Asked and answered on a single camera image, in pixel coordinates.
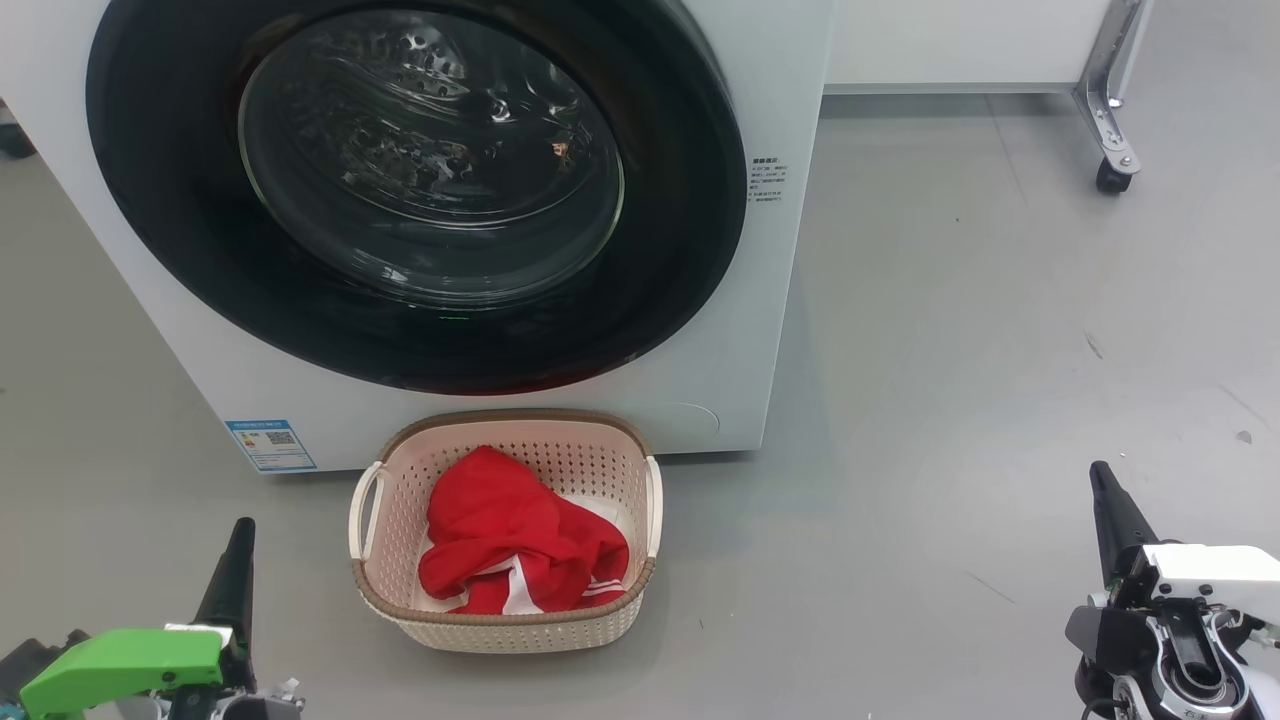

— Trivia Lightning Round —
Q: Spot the left gripper's green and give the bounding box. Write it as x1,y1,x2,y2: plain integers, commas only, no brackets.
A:
18,516,259,720

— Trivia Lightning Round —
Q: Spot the right gripper's white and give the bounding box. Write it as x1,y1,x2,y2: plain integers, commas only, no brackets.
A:
1087,459,1280,626

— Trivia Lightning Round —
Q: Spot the red white-striped garment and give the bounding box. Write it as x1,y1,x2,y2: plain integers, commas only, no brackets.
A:
417,445,632,616

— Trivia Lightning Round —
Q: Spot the black glass washing machine door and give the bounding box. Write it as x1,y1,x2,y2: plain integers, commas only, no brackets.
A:
85,0,749,397

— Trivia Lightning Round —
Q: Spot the cream perforated laundry basket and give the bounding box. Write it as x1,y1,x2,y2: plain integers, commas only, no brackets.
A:
347,407,664,655

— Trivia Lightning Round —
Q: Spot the white front-load washing machine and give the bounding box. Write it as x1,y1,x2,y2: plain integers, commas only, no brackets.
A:
0,0,837,474

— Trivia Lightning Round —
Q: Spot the blue energy label sticker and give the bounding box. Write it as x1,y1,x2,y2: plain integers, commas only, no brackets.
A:
224,419,319,474

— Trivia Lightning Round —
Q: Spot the metal cabinet leg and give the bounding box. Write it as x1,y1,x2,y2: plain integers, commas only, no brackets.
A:
1072,0,1153,176

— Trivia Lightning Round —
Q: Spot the small dark floor object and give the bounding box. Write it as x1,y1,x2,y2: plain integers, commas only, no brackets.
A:
0,100,37,161

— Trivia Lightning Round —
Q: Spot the white cabinet panel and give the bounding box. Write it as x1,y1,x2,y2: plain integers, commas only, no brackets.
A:
822,0,1121,96

